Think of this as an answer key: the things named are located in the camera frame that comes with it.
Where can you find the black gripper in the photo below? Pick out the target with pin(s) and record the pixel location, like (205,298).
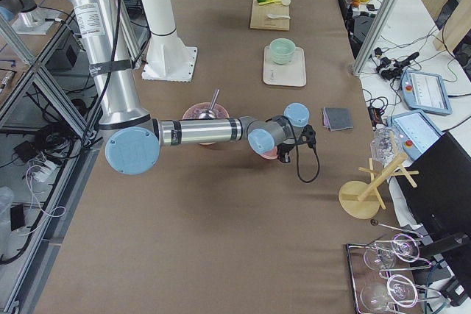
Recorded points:
(284,151)

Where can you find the white ceramic spoon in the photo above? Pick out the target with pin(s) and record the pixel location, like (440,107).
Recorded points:
(275,16)

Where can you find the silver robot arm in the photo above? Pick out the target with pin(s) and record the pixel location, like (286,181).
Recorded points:
(27,10)
(133,138)

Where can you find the pink bowl with steel bowl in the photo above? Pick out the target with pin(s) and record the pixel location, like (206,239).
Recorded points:
(195,111)

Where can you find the green bowl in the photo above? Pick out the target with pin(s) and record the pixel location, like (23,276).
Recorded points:
(282,50)

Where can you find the grey folded cloth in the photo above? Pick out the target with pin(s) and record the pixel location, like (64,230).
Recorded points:
(337,119)

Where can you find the cream rabbit tray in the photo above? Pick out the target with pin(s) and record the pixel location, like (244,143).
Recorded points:
(292,74)

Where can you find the metal ladle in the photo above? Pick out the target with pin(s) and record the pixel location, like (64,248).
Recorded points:
(206,111)

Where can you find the wooden mug tree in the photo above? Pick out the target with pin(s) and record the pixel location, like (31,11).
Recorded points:
(363,200)

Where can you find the wooden cutting board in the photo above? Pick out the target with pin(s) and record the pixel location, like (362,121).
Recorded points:
(258,19)

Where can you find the near teach pendant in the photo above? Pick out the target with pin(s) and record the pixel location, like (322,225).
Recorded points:
(417,132)

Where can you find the teach pendant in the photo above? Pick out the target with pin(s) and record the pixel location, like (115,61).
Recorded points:
(425,91)
(417,132)

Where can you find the far teach pendant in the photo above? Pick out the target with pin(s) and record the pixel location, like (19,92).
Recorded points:
(425,91)

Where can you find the upper wine glass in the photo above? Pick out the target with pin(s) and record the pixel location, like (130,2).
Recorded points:
(383,254)

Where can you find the wine glass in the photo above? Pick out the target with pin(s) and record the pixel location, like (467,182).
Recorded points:
(397,292)
(383,254)

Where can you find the black monitor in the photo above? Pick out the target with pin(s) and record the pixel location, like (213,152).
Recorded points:
(441,199)

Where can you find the lower wine glass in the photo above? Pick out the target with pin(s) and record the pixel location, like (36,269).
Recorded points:
(397,292)

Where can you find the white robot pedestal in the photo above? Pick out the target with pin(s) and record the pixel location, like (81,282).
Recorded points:
(167,57)

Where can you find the wire glass rack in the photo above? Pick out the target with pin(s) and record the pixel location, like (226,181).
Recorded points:
(380,273)

